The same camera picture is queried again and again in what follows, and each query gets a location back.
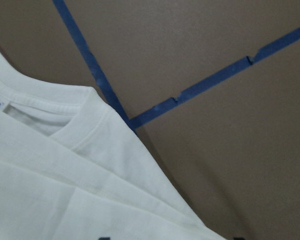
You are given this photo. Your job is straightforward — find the white long-sleeve printed shirt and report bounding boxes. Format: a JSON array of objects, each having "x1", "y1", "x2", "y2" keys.
[{"x1": 0, "y1": 52, "x2": 221, "y2": 240}]

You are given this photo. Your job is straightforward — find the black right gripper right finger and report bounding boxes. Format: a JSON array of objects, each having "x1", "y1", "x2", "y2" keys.
[{"x1": 233, "y1": 236, "x2": 245, "y2": 240}]

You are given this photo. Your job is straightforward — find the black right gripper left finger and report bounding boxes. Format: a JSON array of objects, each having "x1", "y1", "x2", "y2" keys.
[{"x1": 98, "y1": 236, "x2": 110, "y2": 240}]

